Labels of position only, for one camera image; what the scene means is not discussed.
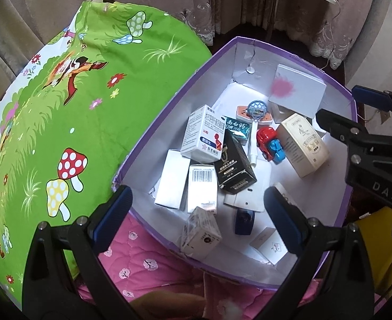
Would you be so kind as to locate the yellow cloth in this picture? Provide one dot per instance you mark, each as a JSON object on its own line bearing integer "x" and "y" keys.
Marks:
{"x": 382, "y": 240}

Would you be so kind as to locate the orange packet with blue disc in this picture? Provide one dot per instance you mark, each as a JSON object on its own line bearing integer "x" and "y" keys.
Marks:
{"x": 254, "y": 111}

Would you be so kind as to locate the white plastic stick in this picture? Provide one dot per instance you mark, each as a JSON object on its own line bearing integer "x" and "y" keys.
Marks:
{"x": 253, "y": 150}

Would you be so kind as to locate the flat white box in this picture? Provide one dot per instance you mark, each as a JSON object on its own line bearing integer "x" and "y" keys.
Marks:
{"x": 245, "y": 201}

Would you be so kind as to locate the beige curtain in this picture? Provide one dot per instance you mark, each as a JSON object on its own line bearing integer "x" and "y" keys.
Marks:
{"x": 32, "y": 13}

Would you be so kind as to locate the person's bare leg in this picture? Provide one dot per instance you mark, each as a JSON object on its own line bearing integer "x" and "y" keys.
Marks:
{"x": 169, "y": 306}

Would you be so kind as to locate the red and blue toy car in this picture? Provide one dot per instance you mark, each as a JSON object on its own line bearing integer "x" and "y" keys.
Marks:
{"x": 270, "y": 145}

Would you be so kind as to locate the teal printed box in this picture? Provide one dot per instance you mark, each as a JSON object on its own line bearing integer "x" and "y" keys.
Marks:
{"x": 237, "y": 128}

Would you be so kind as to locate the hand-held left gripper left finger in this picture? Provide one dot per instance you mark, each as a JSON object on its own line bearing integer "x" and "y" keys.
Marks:
{"x": 116, "y": 210}

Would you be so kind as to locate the green cartoon printed blanket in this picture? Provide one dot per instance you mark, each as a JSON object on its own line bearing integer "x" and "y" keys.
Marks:
{"x": 82, "y": 123}

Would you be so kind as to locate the lace curtain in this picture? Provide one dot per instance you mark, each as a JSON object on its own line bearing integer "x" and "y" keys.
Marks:
{"x": 235, "y": 0}

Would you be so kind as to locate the purple storage box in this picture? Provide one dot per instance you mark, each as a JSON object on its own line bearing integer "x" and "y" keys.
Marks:
{"x": 319, "y": 203}

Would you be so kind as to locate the white box with small mark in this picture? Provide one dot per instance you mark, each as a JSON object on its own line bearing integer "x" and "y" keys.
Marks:
{"x": 269, "y": 245}

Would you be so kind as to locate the white box with dense text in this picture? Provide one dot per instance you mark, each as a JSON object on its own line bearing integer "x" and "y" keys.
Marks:
{"x": 201, "y": 236}

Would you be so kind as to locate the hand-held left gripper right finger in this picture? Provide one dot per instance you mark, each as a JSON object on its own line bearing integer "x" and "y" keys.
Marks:
{"x": 282, "y": 220}

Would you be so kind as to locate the large white box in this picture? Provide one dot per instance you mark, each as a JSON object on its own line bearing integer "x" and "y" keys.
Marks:
{"x": 297, "y": 86}

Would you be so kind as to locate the beige cardboard box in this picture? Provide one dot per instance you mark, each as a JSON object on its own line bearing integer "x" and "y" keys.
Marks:
{"x": 302, "y": 146}

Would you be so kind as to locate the white box with barcode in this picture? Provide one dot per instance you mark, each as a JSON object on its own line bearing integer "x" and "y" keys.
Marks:
{"x": 202, "y": 188}

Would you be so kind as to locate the plain white box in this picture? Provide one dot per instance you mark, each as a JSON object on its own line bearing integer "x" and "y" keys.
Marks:
{"x": 172, "y": 183}

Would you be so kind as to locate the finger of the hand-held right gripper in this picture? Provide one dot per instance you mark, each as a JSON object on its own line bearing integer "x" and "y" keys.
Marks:
{"x": 342, "y": 126}
{"x": 369, "y": 96}

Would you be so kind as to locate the white medicine box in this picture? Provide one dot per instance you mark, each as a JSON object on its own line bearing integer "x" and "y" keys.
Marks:
{"x": 204, "y": 133}

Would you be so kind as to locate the black box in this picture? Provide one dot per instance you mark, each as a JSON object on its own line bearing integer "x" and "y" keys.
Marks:
{"x": 235, "y": 166}

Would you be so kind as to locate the pink floral quilt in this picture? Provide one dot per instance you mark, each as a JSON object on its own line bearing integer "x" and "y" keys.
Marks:
{"x": 156, "y": 266}

